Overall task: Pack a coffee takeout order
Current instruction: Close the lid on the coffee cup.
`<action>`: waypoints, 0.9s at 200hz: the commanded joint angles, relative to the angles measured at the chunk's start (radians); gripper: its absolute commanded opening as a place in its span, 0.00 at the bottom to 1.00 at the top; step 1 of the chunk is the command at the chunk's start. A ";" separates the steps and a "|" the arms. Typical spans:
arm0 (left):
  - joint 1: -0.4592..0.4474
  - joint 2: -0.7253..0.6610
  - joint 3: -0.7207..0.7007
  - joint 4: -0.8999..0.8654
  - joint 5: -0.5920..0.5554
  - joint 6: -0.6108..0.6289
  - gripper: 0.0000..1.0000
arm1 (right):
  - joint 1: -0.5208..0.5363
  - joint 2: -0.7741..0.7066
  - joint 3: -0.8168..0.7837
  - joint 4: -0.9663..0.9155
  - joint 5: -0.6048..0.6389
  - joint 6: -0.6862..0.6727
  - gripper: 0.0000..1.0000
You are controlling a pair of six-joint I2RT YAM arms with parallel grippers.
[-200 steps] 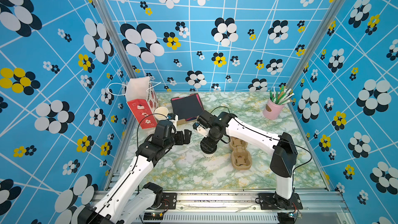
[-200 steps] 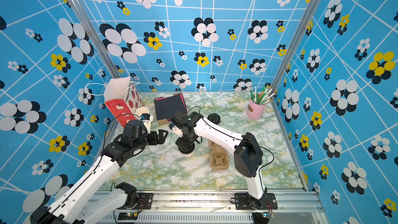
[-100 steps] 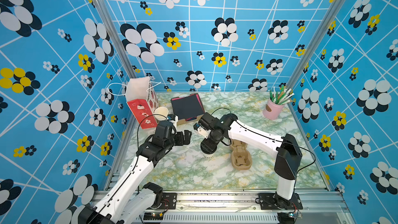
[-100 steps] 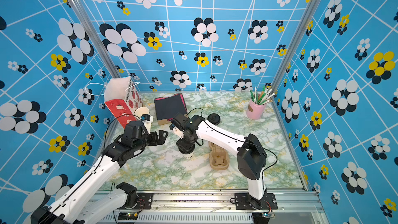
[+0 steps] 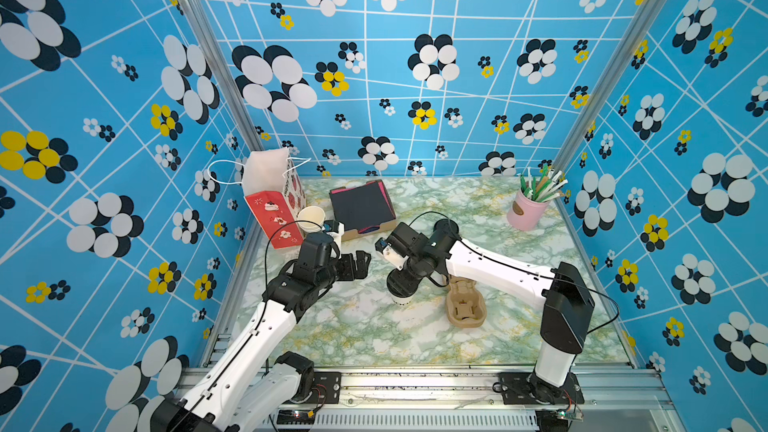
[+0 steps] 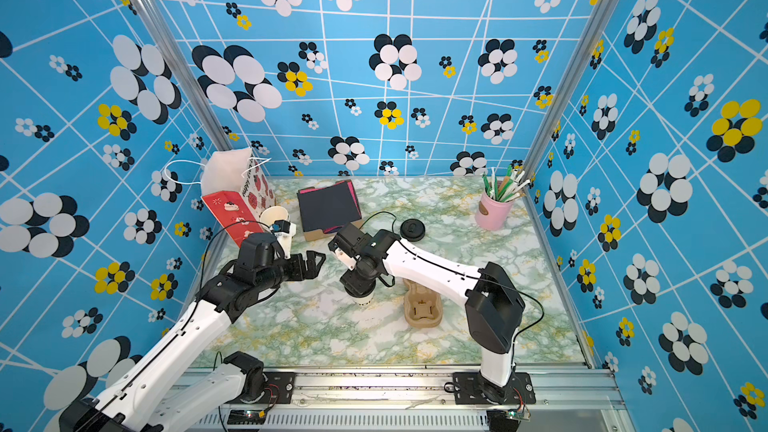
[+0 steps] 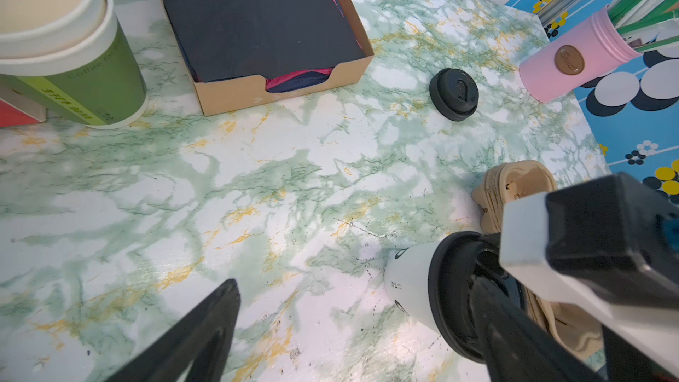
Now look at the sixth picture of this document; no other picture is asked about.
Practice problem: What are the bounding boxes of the black plastic cup lids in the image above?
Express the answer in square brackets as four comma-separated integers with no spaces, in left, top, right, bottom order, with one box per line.
[400,218,426,242]

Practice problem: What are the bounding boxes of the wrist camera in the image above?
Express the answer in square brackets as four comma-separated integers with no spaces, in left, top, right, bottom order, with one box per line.
[271,220,296,258]
[328,239,357,270]

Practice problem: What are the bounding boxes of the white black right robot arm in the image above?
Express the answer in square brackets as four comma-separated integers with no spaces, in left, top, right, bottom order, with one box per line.
[328,224,525,404]

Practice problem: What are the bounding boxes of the aluminium corner post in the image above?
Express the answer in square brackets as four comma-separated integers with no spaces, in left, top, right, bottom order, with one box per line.
[132,0,232,151]
[521,0,643,175]

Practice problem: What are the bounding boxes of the green white wrapped straws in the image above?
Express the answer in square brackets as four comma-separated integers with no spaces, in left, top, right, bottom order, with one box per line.
[482,166,531,203]

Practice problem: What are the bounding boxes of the right aluminium corner post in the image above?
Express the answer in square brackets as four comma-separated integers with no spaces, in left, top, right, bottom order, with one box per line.
[521,0,643,175]

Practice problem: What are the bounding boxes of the red white paper gift bag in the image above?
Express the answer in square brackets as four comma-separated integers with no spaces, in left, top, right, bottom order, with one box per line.
[163,146,277,247]

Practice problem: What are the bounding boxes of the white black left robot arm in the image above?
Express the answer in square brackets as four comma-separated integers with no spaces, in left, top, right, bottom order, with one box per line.
[58,233,326,431]

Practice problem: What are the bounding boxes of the left aluminium corner post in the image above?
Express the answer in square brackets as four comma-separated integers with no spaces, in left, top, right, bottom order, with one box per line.
[132,0,232,151]

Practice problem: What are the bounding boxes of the pink cup straw holder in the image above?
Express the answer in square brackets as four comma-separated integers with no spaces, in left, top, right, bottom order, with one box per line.
[475,192,513,231]

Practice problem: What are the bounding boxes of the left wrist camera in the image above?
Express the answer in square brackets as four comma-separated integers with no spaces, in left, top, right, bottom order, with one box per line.
[271,220,296,258]

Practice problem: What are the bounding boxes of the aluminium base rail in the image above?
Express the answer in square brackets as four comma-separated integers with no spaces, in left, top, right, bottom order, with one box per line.
[110,365,637,432]

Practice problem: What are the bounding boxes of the brown pulp cup carrier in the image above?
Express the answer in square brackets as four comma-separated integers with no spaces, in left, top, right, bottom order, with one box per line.
[403,279,443,329]

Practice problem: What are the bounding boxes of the white green paper cup stack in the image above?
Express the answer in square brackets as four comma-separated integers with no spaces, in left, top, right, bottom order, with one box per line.
[259,206,291,232]

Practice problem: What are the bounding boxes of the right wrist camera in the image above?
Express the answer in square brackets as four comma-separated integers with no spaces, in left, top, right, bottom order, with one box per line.
[328,239,357,270]

